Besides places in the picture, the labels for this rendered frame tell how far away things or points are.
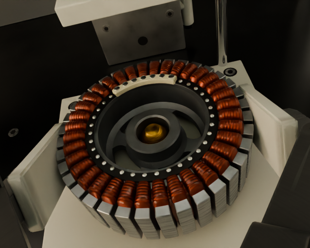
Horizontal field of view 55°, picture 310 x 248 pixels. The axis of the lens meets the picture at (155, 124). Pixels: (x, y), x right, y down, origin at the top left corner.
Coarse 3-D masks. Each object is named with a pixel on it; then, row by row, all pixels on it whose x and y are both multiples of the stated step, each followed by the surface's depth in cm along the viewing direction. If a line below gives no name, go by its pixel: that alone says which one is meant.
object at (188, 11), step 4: (180, 0) 26; (184, 0) 25; (188, 0) 25; (184, 4) 26; (188, 4) 26; (184, 8) 26; (188, 8) 26; (192, 8) 26; (184, 12) 26; (188, 12) 26; (192, 12) 27; (184, 16) 27; (188, 16) 26; (192, 16) 27; (184, 20) 27; (188, 20) 27; (192, 20) 27; (184, 24) 27; (188, 24) 27; (192, 24) 28; (188, 28) 28
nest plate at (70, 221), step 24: (240, 72) 23; (264, 168) 17; (240, 192) 17; (264, 192) 17; (72, 216) 18; (240, 216) 16; (48, 240) 17; (72, 240) 17; (96, 240) 17; (120, 240) 16; (144, 240) 16; (168, 240) 16; (192, 240) 16; (216, 240) 15; (240, 240) 15
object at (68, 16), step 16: (64, 0) 14; (80, 0) 14; (96, 0) 14; (112, 0) 14; (128, 0) 14; (144, 0) 14; (160, 0) 14; (64, 16) 14; (80, 16) 14; (96, 16) 14
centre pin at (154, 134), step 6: (150, 126) 18; (156, 126) 17; (162, 126) 18; (144, 132) 18; (150, 132) 17; (156, 132) 17; (162, 132) 17; (168, 132) 18; (144, 138) 18; (150, 138) 17; (156, 138) 17; (162, 138) 17
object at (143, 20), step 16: (176, 0) 24; (112, 16) 25; (128, 16) 25; (144, 16) 25; (160, 16) 25; (176, 16) 25; (96, 32) 26; (112, 32) 26; (128, 32) 26; (144, 32) 26; (160, 32) 26; (176, 32) 26; (112, 48) 27; (128, 48) 27; (144, 48) 27; (160, 48) 28; (176, 48) 28; (112, 64) 28
